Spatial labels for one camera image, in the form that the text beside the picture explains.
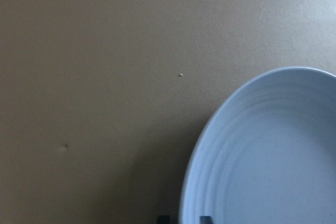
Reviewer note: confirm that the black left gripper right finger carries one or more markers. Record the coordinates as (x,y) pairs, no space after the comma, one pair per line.
(206,220)

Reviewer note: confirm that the blue plate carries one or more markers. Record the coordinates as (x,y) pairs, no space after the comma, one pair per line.
(267,155)

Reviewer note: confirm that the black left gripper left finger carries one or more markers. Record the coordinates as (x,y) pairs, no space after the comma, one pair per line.
(163,219)

